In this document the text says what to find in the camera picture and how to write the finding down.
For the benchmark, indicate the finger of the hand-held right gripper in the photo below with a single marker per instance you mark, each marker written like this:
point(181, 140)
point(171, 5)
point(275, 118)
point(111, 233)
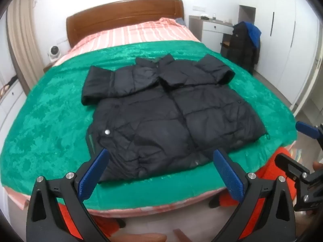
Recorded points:
point(290, 165)
point(307, 129)

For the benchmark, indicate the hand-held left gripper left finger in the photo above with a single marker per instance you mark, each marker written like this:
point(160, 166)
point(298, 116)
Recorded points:
point(92, 175)

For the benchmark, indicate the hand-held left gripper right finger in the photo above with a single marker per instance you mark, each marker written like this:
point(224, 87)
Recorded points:
point(228, 176)

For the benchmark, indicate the black puffer jacket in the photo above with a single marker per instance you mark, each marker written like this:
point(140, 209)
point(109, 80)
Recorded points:
point(164, 121)

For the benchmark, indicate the person's right hand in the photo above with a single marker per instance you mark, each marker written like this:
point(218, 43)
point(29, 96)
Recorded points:
point(318, 165)

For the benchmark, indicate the person's left hand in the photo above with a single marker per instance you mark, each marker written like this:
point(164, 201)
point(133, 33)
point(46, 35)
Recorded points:
point(141, 238)

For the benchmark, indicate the person's orange pants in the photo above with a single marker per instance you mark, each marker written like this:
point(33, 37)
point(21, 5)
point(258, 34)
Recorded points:
point(275, 171)

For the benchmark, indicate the person's black shoe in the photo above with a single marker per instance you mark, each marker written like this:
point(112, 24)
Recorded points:
point(120, 223)
point(215, 201)

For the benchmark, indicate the green plush blanket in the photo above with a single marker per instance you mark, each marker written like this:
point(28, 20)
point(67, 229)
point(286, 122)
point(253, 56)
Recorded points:
point(50, 118)

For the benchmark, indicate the white drawer cabinet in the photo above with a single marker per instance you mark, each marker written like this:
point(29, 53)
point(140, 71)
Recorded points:
point(12, 105)

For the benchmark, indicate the dark jacket on chair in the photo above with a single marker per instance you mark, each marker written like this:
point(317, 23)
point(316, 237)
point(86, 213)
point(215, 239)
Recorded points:
point(239, 48)

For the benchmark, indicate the blue garment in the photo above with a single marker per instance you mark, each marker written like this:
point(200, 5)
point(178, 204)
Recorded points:
point(255, 34)

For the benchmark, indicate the dark wooden nightstand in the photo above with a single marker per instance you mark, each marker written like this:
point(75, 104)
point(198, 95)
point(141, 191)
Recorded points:
point(48, 68)

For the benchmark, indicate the wooden chair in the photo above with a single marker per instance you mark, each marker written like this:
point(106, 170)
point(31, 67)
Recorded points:
point(225, 44)

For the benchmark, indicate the patterned item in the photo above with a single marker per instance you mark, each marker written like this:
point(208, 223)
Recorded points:
point(6, 87)

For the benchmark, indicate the white round device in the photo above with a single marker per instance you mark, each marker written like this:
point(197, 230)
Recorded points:
point(54, 51)

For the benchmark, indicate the white desk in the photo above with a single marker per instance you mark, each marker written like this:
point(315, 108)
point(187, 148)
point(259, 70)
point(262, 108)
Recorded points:
point(212, 34)

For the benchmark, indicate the pink striped bedsheet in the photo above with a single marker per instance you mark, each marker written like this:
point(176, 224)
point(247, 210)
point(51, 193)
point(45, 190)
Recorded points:
point(126, 34)

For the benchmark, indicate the small dark desk item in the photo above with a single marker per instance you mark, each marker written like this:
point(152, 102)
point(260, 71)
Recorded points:
point(205, 17)

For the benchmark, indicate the beige curtain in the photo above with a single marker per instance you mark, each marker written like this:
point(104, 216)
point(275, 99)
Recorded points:
point(22, 30)

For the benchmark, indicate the grey pillow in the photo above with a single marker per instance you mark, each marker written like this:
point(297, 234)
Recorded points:
point(181, 22)

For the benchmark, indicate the wooden bed headboard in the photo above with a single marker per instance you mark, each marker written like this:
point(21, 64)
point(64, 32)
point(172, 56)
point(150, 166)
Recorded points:
point(121, 12)

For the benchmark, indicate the white wall socket plate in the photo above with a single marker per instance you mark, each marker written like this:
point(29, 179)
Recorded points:
point(199, 8)

